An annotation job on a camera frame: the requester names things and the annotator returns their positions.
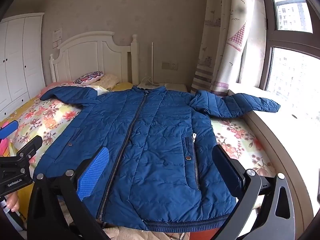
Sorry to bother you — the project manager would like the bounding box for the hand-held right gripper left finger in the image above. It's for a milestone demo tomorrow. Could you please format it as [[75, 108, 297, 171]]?
[[26, 146, 110, 240]]

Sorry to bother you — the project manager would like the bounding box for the yellow pillow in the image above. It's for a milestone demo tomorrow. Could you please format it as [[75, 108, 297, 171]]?
[[110, 82, 134, 92]]

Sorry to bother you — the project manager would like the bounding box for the beige pillow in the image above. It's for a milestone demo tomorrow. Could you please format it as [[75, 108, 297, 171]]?
[[94, 73, 120, 89]]

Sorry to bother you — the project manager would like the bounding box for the blue puffer jacket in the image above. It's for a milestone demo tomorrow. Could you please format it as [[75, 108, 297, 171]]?
[[33, 85, 281, 232]]

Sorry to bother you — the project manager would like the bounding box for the person's left hand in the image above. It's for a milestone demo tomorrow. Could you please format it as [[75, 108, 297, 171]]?
[[5, 192, 21, 213]]

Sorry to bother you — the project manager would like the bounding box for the wall notice paper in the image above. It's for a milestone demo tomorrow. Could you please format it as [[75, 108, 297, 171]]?
[[52, 27, 62, 48]]

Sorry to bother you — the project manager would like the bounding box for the white bed headboard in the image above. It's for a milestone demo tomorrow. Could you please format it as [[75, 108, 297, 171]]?
[[49, 31, 139, 85]]

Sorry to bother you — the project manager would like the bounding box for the white wardrobe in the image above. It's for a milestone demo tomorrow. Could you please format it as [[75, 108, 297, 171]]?
[[0, 12, 46, 120]]

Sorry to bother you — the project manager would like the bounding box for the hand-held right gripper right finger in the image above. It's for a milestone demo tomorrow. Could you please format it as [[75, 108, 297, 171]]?
[[212, 144, 315, 240]]

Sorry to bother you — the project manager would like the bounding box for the white nightstand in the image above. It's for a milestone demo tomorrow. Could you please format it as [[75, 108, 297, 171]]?
[[157, 82, 188, 93]]

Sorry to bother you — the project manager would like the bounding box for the purple patterned pillow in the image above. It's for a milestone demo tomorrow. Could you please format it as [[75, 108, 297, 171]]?
[[73, 71, 104, 85]]

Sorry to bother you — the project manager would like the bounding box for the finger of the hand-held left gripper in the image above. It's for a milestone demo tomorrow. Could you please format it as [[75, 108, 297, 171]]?
[[16, 135, 43, 163], [0, 120, 19, 140]]

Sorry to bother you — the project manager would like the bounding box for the floral quilt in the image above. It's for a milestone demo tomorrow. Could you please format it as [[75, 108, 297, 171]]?
[[0, 82, 277, 178]]

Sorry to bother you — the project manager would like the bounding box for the white floor lamp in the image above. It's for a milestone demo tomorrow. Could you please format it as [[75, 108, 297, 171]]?
[[139, 42, 160, 89]]

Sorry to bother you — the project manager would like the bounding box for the brown framed window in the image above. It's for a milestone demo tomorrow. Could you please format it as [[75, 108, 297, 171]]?
[[259, 0, 320, 120]]

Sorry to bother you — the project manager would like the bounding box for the printed curtain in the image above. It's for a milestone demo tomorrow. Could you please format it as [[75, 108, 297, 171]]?
[[190, 0, 267, 98]]

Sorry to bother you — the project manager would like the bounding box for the window sill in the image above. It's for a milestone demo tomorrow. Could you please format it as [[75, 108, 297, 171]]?
[[229, 87, 320, 220]]

